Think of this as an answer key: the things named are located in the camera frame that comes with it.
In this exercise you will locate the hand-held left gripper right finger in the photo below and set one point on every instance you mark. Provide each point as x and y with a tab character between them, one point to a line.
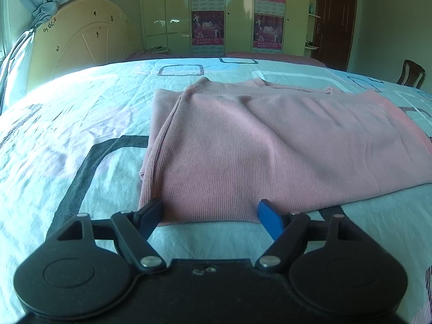
270	219

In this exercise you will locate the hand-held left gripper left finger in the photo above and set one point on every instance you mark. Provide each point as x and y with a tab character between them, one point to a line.
150	216

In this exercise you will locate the pink long-sleeved sweater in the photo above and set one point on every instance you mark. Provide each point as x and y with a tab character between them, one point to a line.
253	152

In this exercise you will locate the blue patterned bedsheet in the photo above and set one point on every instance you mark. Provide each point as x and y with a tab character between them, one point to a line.
67	141

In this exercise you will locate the pink bed cover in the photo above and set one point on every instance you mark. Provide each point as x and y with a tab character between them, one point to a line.
243	55

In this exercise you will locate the stack of papers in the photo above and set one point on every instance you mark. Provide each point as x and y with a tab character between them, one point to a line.
158	50

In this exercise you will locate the cream round headboard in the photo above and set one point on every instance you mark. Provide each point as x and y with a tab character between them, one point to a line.
87	37

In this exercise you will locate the dark wooden chair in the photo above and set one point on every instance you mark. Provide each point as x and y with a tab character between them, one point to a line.
410	72

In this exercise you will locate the brown wooden door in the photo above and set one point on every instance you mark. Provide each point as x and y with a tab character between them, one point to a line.
334	23

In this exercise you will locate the corner shelf unit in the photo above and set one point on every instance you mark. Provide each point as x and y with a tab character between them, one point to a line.
313	15

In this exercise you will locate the pale green wardrobe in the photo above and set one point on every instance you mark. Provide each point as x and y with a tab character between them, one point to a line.
165	3

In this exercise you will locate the teal bottle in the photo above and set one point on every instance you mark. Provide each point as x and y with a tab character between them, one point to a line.
311	7

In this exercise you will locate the window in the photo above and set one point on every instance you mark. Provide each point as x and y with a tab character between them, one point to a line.
4	23

